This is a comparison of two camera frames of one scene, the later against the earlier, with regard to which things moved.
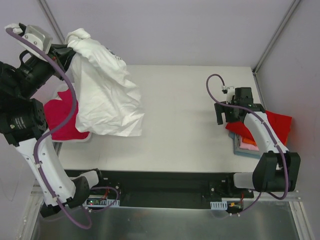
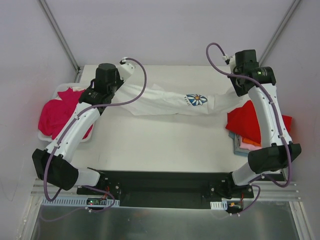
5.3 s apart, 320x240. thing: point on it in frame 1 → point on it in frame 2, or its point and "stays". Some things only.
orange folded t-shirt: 250,141 stays
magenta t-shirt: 56,111 stays
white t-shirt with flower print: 108,102 → 160,100
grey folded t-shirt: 243,151 stays
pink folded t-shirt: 248,146 stays
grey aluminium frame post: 284,20 stays
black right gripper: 225,113 → 238,89
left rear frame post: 54,23 stays
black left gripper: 63,56 → 116,81
